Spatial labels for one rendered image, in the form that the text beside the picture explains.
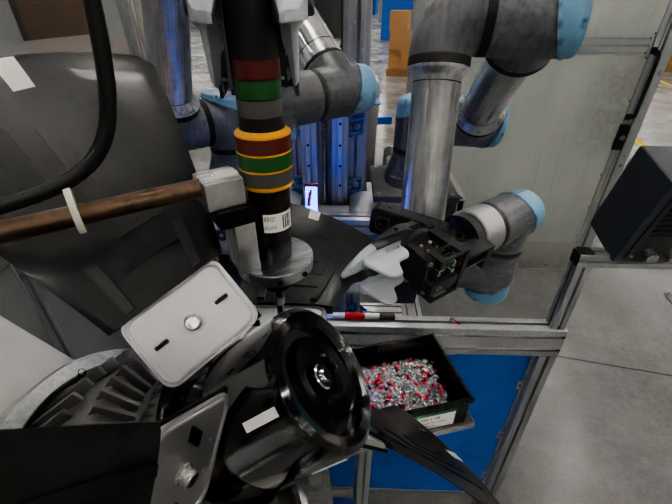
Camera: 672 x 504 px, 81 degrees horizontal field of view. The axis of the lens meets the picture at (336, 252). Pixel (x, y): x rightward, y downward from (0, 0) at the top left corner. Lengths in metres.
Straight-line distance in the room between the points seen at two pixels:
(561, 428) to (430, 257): 1.53
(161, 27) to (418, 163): 0.55
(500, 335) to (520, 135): 1.54
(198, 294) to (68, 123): 0.17
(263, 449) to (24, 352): 0.31
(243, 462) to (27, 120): 0.30
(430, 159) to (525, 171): 1.81
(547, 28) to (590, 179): 1.98
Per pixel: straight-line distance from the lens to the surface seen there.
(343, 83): 0.63
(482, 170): 2.36
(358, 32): 1.19
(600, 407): 2.13
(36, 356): 0.53
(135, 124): 0.40
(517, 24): 0.67
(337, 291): 0.46
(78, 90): 0.42
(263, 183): 0.31
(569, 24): 0.69
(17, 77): 0.42
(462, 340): 0.95
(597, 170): 2.61
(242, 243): 0.33
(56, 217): 0.30
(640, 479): 1.99
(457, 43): 0.66
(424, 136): 0.65
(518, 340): 0.98
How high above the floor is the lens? 1.47
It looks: 33 degrees down
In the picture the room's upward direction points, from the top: straight up
